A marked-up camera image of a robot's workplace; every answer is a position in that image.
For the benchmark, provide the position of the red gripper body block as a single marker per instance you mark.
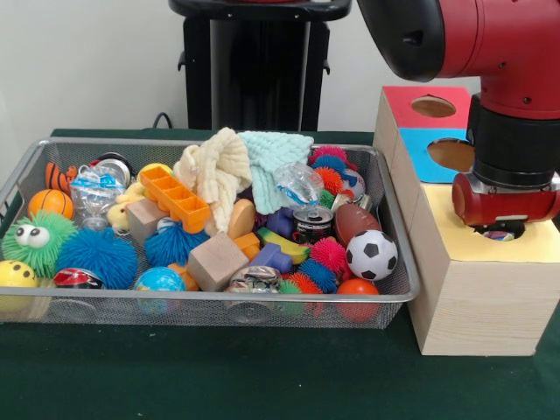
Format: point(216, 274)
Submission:
point(503, 205)

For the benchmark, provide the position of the white multicolour print cloth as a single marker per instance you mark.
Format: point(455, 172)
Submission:
point(499, 235)

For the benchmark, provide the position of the black drink can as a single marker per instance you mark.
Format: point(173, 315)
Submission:
point(311, 226)

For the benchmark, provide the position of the clear plastic bottle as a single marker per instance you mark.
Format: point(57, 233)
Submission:
point(297, 184)

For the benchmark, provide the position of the mint green cloth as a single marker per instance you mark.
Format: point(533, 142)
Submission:
point(280, 149)

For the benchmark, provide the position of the cream knitted cloth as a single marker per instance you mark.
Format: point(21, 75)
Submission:
point(214, 175)

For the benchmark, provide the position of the orange toy brick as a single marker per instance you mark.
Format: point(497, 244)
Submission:
point(175, 199)

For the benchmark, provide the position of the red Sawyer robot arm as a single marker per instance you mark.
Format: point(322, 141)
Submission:
point(503, 44)

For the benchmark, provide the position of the wooden box with three holes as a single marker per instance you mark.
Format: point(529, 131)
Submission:
point(481, 306)

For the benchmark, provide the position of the shallow mesh bin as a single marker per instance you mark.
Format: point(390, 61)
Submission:
point(262, 312)

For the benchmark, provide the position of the black and white soccer ball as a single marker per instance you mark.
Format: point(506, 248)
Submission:
point(372, 255)

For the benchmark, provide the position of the brown toy football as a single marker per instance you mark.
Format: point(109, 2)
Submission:
point(356, 223)

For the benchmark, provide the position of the plain wooden block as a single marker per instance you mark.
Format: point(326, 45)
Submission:
point(216, 262)

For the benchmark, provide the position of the dark green tablecloth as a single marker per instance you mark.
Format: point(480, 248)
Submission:
point(219, 380)

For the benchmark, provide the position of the blue spiky ball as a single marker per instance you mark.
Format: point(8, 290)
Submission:
point(98, 258)

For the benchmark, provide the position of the green spiky ball with eyes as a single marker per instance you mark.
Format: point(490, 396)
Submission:
point(48, 251)

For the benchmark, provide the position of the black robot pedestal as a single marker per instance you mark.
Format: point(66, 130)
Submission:
point(262, 65)

